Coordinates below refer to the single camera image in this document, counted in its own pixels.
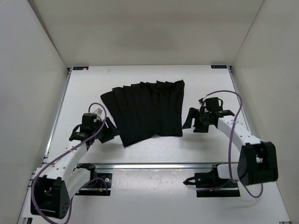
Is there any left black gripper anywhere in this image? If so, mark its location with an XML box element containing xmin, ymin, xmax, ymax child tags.
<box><xmin>93</xmin><ymin>116</ymin><xmax>122</xmax><ymax>143</ymax></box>

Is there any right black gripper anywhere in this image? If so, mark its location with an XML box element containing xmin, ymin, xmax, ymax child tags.
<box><xmin>183</xmin><ymin>108</ymin><xmax>211</xmax><ymax>133</ymax></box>

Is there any black pleated skirt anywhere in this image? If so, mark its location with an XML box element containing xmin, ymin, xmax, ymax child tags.
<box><xmin>100</xmin><ymin>80</ymin><xmax>185</xmax><ymax>147</ymax></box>

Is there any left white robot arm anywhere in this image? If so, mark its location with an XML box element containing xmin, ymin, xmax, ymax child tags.
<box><xmin>30</xmin><ymin>113</ymin><xmax>118</xmax><ymax>219</ymax></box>

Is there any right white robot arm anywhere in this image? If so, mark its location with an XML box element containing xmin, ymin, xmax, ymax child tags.
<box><xmin>183</xmin><ymin>108</ymin><xmax>278</xmax><ymax>187</ymax></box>

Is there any right table label sticker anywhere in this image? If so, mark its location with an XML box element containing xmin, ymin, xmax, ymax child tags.
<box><xmin>211</xmin><ymin>65</ymin><xmax>227</xmax><ymax>69</ymax></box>

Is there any table label sticker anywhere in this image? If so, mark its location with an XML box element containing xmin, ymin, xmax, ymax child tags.
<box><xmin>72</xmin><ymin>66</ymin><xmax>89</xmax><ymax>70</ymax></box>
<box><xmin>211</xmin><ymin>65</ymin><xmax>227</xmax><ymax>69</ymax></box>

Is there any left table label sticker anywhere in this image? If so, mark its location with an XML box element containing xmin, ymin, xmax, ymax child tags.
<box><xmin>72</xmin><ymin>66</ymin><xmax>89</xmax><ymax>70</ymax></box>

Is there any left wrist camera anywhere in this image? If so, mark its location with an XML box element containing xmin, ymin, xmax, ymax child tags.
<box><xmin>80</xmin><ymin>108</ymin><xmax>103</xmax><ymax>133</ymax></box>

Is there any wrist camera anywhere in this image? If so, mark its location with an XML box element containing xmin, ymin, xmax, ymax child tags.
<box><xmin>199</xmin><ymin>97</ymin><xmax>223</xmax><ymax>112</ymax></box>
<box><xmin>80</xmin><ymin>108</ymin><xmax>103</xmax><ymax>133</ymax></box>

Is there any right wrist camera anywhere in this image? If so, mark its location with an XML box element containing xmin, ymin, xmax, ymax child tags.
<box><xmin>199</xmin><ymin>97</ymin><xmax>223</xmax><ymax>112</ymax></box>

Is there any aluminium front rail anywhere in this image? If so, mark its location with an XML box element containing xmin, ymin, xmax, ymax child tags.
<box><xmin>90</xmin><ymin>162</ymin><xmax>218</xmax><ymax>170</ymax></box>

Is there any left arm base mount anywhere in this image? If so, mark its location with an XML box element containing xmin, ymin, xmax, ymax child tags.
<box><xmin>76</xmin><ymin>168</ymin><xmax>113</xmax><ymax>196</ymax></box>

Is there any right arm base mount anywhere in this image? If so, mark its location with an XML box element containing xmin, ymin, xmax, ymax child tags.
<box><xmin>183</xmin><ymin>170</ymin><xmax>241</xmax><ymax>198</ymax></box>

